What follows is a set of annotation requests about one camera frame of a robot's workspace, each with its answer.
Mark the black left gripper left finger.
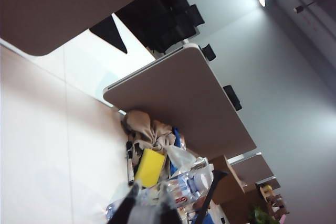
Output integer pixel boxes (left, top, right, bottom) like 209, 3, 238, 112
106, 183, 140, 224

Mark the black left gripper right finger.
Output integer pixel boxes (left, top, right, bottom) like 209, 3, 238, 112
156, 184, 183, 224

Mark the clear water bottle purple label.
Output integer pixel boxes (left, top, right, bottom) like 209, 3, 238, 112
104, 163, 215, 221

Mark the thin black stand rod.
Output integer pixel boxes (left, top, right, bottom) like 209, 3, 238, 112
194, 169, 229, 224

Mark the blue fabric bag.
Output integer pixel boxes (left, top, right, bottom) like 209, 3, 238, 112
169, 126, 186, 180

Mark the black capped marker pen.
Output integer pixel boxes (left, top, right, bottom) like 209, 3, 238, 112
125, 141, 135, 186

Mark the yellow sponge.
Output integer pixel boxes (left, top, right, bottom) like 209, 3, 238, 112
134, 147, 166, 188

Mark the crumpled clear plastic bag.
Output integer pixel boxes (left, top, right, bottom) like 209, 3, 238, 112
166, 145, 197, 173

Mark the brown crumpled cloth bag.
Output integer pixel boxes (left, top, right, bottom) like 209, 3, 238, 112
121, 110, 177, 183

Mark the green leafy plant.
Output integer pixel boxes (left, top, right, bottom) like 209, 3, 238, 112
248, 204, 274, 224

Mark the short brown desk partition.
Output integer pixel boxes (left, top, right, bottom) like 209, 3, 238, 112
230, 154, 275, 186

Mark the brown wooden shelf unit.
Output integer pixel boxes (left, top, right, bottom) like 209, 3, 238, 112
256, 182, 291, 219

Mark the narrow brown desk partition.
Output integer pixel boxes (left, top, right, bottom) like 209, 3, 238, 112
103, 46, 258, 161

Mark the black chair headrest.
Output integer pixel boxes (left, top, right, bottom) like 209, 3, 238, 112
201, 43, 217, 61
222, 85, 243, 111

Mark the black office chair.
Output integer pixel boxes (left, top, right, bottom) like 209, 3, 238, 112
114, 0, 206, 55

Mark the wide brown desk partition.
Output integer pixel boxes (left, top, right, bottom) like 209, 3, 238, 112
0, 0, 156, 57

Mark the small ceiling mounted device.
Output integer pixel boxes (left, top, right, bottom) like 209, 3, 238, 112
293, 0, 326, 14

